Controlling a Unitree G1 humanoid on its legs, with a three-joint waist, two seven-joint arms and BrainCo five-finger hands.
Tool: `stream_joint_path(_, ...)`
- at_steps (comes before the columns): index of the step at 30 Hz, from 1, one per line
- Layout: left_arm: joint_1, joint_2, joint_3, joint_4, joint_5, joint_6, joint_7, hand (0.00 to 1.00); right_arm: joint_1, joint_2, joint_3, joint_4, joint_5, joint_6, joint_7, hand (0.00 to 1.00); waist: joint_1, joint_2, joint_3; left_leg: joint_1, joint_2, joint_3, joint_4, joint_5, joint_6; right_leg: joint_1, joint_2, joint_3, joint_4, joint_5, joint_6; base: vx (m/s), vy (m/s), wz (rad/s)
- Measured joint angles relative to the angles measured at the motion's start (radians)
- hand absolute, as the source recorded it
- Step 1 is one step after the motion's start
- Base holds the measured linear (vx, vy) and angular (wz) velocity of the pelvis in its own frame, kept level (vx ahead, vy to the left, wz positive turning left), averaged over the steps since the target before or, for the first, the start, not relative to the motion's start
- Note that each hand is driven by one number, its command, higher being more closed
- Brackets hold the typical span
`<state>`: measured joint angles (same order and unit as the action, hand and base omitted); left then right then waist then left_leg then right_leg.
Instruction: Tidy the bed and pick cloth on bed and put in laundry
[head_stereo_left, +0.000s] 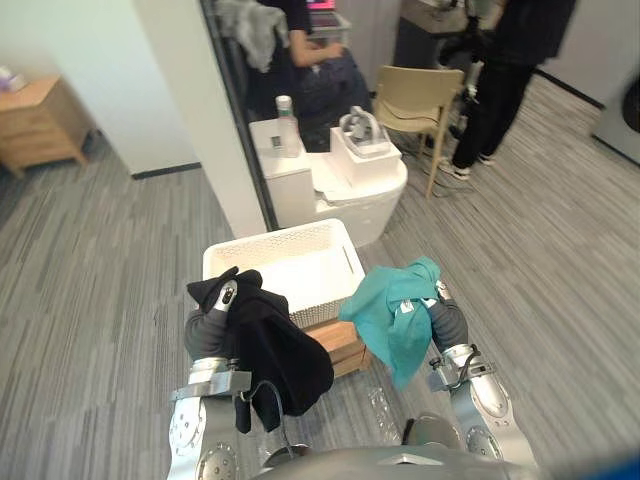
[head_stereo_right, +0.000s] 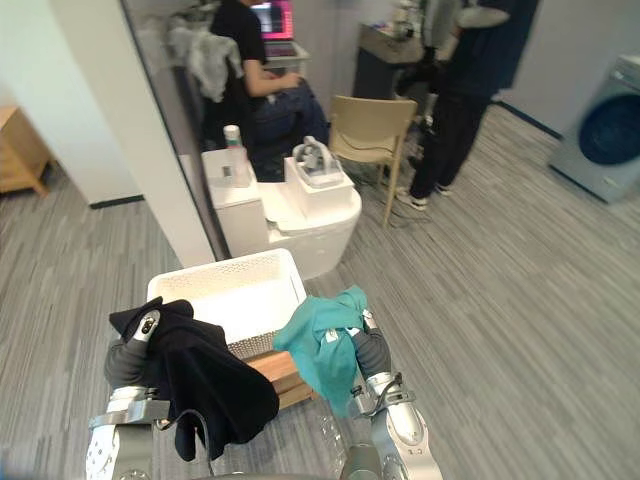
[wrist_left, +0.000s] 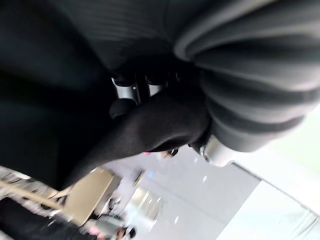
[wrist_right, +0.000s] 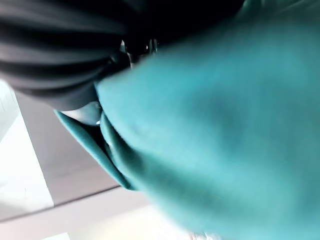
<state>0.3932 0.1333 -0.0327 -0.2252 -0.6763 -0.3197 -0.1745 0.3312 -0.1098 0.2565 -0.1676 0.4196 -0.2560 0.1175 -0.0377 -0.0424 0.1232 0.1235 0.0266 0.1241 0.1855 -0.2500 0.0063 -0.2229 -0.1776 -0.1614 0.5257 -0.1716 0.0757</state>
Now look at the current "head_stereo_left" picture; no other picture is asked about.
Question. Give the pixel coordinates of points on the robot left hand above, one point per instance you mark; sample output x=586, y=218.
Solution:
x=207, y=332

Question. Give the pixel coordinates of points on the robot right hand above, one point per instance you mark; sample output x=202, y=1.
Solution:
x=450, y=325

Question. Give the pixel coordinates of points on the teal garment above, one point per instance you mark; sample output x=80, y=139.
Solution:
x=385, y=330

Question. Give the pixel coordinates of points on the black printed garment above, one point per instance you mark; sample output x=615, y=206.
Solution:
x=280, y=360

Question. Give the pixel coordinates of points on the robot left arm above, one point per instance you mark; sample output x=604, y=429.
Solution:
x=187, y=430

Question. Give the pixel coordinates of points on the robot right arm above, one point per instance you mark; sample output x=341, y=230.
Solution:
x=485, y=400

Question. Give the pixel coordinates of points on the white perforated laundry basket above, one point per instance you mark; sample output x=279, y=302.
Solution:
x=310, y=280

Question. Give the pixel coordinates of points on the grey hanging cloth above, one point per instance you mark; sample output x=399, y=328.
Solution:
x=255, y=35

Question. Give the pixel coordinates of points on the robot right leg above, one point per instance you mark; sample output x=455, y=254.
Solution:
x=432, y=430

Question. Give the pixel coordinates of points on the robot leg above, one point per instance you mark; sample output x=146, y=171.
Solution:
x=287, y=456
x=432, y=430

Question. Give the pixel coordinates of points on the clear plastic bag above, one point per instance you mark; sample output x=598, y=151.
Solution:
x=382, y=415

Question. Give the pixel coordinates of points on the wooden stool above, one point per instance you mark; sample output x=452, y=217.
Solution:
x=335, y=345

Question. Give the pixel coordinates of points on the robot left leg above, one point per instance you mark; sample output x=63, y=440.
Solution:
x=287, y=456

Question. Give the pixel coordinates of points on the robot silver torso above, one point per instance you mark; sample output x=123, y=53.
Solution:
x=390, y=465

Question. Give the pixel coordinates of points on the white open box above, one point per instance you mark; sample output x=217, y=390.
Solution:
x=370, y=160

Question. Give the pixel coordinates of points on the white plastic bottle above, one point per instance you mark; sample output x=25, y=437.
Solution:
x=287, y=130

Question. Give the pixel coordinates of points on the grey headset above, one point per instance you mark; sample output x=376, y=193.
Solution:
x=360, y=125

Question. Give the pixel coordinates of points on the standing person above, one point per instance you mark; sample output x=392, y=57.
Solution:
x=500, y=100

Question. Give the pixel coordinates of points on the beige chair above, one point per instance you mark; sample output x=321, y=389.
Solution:
x=415, y=90

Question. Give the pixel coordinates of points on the grey washing machine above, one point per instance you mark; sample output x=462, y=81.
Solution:
x=625, y=120

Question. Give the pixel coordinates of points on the wooden nightstand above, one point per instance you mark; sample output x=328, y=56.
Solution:
x=35, y=125

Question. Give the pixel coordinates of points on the seated person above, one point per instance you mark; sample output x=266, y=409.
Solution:
x=325, y=85

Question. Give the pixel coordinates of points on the dark cabinet with beige top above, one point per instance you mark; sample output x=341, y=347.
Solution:
x=417, y=35

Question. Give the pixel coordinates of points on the laptop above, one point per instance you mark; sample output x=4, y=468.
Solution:
x=325, y=17

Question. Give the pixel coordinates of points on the dark partition frame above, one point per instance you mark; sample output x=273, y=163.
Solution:
x=240, y=115

